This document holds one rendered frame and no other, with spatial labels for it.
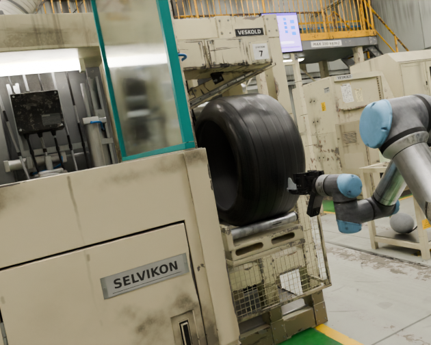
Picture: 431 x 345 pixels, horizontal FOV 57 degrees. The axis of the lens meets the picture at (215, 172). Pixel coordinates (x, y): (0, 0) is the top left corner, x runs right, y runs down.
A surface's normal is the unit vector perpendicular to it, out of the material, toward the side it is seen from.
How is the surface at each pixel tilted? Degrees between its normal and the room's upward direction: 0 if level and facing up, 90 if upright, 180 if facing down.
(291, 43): 90
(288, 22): 90
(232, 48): 90
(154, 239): 90
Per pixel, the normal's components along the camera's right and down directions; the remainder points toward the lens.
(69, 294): 0.42, -0.01
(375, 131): -0.98, 0.07
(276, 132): 0.33, -0.34
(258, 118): 0.25, -0.57
